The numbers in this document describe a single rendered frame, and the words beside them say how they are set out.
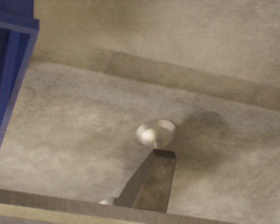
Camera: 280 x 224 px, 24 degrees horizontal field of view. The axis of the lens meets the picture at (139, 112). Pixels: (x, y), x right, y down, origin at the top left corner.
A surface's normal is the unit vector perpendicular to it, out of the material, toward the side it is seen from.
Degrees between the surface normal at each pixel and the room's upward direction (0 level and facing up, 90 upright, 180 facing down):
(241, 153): 0
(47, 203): 90
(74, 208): 90
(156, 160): 28
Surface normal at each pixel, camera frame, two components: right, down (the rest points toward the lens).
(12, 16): 0.36, -0.68
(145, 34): 0.10, 0.71
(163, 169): 0.26, 0.31
